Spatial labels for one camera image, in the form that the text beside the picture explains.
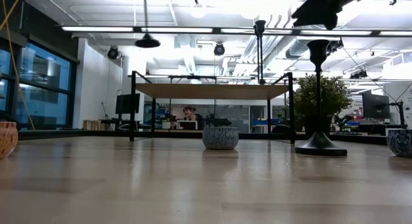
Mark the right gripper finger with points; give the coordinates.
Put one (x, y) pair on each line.
(318, 11)

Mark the tall black candlestick holder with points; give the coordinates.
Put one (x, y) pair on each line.
(260, 26)

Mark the blue patterned candle tin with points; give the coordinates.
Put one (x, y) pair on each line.
(220, 138)
(400, 143)

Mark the orange patterned candle tin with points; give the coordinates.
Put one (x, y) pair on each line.
(8, 140)

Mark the black track light cluster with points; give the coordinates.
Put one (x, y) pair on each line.
(334, 45)

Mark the green potted plant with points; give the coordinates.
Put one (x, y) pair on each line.
(336, 98)

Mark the round black ceiling spotlight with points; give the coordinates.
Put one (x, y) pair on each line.
(219, 49)
(113, 52)

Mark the black computer monitor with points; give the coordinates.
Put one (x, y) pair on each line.
(375, 105)
(127, 104)

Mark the person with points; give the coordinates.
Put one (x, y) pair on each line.
(191, 114)

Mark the white laptop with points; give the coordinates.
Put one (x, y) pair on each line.
(186, 125)

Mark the small white plant pot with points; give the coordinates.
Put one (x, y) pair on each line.
(166, 124)

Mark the wooden crate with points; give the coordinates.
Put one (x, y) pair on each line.
(91, 125)

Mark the wooden shelf riser black frame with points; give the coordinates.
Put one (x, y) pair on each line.
(209, 91)

